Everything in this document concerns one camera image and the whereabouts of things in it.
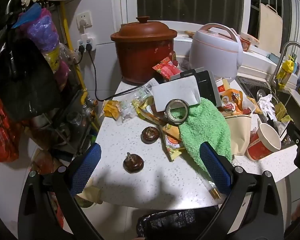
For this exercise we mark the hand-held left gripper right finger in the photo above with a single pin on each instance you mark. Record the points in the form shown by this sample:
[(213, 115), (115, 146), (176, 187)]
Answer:
[(215, 167)]

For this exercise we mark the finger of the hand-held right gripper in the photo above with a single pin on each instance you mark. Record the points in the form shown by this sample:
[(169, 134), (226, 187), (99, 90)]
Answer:
[(296, 132)]

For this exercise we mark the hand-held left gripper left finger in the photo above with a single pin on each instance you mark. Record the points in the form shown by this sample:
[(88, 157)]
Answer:
[(86, 167)]

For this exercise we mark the black trash bag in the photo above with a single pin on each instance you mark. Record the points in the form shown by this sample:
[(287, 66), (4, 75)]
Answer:
[(170, 222)]

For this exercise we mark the glass tube with gold cap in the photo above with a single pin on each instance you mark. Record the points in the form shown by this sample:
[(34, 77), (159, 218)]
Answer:
[(213, 191)]

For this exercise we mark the cream cloth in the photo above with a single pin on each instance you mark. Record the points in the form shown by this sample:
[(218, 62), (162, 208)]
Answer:
[(91, 192)]

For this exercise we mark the crumpled white tissue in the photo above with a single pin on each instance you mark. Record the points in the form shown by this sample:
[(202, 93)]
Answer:
[(266, 105)]

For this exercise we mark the cream paper bag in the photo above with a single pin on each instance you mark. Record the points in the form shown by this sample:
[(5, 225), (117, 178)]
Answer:
[(240, 135)]

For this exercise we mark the green towel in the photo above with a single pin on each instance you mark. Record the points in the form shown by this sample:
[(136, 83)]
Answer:
[(205, 127)]

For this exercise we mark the brown water chestnut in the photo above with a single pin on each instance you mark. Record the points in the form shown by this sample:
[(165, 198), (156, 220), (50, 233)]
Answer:
[(150, 135), (133, 163)]

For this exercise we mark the yellow bottle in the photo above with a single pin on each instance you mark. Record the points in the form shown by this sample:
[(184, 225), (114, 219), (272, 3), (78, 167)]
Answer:
[(286, 71)]

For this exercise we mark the yellow snack packet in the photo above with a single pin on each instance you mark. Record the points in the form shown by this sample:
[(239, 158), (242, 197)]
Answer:
[(111, 108)]

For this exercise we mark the orange snack bag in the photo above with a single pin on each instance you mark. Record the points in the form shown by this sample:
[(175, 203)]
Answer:
[(235, 100)]

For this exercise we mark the brown tape roll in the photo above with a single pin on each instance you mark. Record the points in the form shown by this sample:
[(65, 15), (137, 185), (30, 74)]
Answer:
[(168, 115)]

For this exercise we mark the metal faucet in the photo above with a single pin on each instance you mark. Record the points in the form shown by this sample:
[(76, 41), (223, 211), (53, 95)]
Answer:
[(280, 62)]

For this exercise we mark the white and red paper cup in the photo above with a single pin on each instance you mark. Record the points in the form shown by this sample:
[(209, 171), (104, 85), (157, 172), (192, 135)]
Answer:
[(222, 85)]

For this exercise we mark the white paper sheet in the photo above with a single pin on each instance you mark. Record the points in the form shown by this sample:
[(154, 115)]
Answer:
[(175, 92)]

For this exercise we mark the clear plastic bag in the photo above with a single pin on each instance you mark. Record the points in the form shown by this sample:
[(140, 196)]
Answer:
[(137, 97)]

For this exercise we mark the red plastic bag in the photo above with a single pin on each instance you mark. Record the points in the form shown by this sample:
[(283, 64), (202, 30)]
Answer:
[(1, 130)]

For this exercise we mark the yellow gas pipe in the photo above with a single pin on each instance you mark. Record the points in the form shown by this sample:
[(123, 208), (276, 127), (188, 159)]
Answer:
[(77, 72)]

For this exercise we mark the grey box tray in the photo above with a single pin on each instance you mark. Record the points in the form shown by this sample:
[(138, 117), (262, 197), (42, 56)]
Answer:
[(190, 73)]

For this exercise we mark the beige cutting board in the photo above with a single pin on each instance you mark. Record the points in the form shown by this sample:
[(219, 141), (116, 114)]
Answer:
[(270, 27)]

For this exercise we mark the black plastic bag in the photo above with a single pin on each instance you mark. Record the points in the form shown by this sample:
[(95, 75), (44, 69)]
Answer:
[(22, 80)]

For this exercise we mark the red snack packet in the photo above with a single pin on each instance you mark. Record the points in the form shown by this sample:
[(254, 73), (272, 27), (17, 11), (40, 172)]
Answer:
[(166, 67)]

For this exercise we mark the white rice cooker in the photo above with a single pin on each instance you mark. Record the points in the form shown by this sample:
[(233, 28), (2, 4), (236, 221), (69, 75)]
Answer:
[(215, 52)]

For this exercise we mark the brown clay pot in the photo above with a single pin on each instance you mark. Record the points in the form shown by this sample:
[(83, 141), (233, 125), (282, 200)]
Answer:
[(142, 52)]

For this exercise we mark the blue plastic bag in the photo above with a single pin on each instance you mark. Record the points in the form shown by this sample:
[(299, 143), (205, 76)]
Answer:
[(27, 15)]

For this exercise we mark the white wall socket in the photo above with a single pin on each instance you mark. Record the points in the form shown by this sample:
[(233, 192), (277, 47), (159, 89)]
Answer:
[(84, 20)]

